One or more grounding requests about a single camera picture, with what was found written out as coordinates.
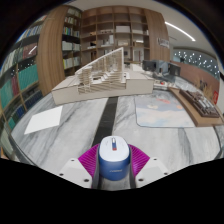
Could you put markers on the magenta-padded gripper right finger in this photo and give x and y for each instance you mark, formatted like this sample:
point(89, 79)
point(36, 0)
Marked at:
point(153, 170)

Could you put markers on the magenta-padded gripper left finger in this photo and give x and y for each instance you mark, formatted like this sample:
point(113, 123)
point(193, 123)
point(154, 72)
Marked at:
point(71, 170)

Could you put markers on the white and blue computer mouse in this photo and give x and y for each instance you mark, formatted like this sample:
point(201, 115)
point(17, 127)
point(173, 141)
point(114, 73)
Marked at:
point(114, 156)

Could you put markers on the pastel printed mouse pad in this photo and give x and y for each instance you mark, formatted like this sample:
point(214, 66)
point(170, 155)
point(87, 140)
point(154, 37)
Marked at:
point(163, 110)

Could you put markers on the white paper sheet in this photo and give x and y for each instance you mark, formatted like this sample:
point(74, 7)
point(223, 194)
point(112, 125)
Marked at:
point(43, 120)

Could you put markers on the dark brown building model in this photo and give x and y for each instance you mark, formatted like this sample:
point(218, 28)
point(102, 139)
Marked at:
point(200, 103)

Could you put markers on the flat white site model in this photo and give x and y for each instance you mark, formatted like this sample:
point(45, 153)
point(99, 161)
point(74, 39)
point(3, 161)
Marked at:
point(163, 84)

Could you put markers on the white architectural building model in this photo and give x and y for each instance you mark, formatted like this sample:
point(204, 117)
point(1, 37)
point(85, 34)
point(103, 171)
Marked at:
point(100, 83)

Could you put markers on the dark grey building model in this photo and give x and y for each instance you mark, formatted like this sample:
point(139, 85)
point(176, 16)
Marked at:
point(161, 68)

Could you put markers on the dark bookshelf with green books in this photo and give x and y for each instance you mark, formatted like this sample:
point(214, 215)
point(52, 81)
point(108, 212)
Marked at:
point(23, 80)

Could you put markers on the group of ceiling spot lights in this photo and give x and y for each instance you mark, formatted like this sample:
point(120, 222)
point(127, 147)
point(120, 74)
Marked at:
point(196, 59)

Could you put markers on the narrow bookshelf with books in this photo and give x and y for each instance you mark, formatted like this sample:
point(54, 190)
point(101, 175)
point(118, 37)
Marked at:
point(70, 43)

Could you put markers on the white poster on wood panel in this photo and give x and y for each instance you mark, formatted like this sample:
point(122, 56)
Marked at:
point(163, 42)

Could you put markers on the long ceiling light strip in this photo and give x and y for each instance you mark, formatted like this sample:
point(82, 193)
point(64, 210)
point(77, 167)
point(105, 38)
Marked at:
point(180, 31)

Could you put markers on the wooden shelf unit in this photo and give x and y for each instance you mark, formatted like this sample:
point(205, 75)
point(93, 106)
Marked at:
point(113, 33)

